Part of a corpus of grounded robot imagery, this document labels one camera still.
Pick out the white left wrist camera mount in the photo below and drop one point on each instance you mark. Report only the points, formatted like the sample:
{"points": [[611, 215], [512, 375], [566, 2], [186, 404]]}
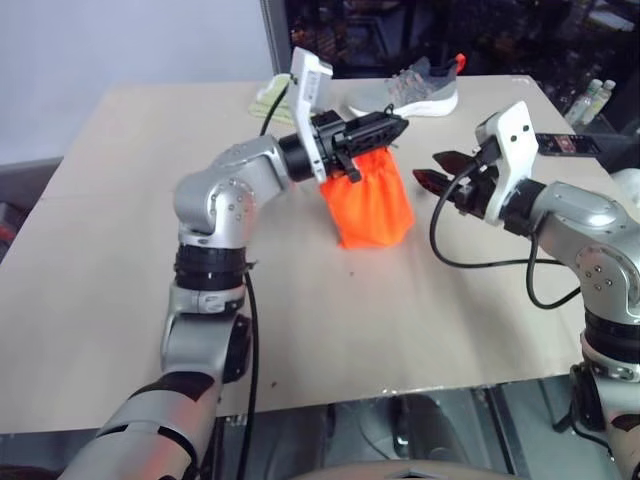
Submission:
{"points": [[307, 90]]}

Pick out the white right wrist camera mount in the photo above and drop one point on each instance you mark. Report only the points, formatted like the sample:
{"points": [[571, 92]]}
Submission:
{"points": [[515, 150]]}

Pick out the grey sneaker white sole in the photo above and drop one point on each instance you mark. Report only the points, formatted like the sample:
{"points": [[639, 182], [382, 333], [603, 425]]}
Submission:
{"points": [[425, 92]]}

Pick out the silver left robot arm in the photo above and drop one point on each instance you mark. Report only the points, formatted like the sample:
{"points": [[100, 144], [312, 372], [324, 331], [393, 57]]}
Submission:
{"points": [[220, 200]]}

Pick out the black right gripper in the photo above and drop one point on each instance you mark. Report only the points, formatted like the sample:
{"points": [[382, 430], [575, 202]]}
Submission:
{"points": [[475, 190]]}

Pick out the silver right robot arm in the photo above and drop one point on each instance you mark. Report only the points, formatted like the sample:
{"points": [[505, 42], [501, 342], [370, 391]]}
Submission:
{"points": [[595, 240]]}

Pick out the folded green towel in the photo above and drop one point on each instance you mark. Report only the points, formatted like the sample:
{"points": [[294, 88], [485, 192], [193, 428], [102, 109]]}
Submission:
{"points": [[272, 97]]}

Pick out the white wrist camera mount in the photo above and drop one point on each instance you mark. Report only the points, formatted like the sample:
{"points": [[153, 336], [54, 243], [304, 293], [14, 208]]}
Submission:
{"points": [[307, 90], [515, 150]]}

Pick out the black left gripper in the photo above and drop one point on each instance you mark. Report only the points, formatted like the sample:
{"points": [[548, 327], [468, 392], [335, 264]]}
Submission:
{"points": [[335, 145]]}

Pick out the clear plastic bottle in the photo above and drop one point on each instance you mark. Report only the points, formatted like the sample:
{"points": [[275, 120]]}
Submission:
{"points": [[585, 105], [602, 100]]}

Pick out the black smartphone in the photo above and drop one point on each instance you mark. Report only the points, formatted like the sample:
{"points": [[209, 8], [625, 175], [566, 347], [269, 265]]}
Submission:
{"points": [[567, 144]]}

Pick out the grey metal post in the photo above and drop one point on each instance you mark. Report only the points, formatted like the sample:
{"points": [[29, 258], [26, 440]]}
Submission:
{"points": [[276, 40]]}

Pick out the black metal stand frame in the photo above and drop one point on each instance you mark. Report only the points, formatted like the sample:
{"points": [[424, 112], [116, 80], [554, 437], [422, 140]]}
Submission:
{"points": [[567, 417]]}

